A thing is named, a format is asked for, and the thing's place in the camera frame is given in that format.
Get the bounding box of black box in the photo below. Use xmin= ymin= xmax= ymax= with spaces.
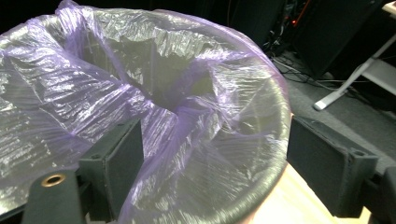
xmin=292 ymin=0 xmax=386 ymax=80

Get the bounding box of bundle of floor cables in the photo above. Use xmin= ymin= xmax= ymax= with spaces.
xmin=264 ymin=46 xmax=347 ymax=92

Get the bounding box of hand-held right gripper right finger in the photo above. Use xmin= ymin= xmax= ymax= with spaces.
xmin=286 ymin=115 xmax=379 ymax=218

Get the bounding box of white metal desk frame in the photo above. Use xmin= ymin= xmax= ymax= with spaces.
xmin=312 ymin=0 xmax=396 ymax=112

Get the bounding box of black equipment rack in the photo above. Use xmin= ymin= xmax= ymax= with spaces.
xmin=228 ymin=0 xmax=289 ymax=48

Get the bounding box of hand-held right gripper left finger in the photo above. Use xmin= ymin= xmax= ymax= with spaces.
xmin=78 ymin=119 xmax=145 ymax=223

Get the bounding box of green plastic trash bin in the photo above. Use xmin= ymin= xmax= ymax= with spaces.
xmin=0 ymin=8 xmax=292 ymax=224

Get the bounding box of purple plastic trash bag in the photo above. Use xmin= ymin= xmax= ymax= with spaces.
xmin=0 ymin=0 xmax=292 ymax=224

